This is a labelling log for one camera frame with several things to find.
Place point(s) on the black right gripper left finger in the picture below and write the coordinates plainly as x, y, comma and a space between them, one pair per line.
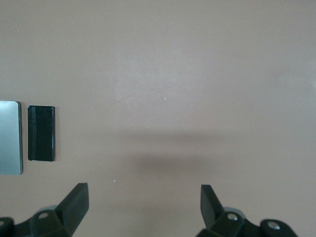
70, 212

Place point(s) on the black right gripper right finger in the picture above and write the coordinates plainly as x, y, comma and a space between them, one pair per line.
212, 212

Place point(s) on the black smartphone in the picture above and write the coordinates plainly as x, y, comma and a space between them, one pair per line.
41, 133

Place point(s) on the silver laptop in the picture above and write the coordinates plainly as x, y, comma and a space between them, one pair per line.
10, 138

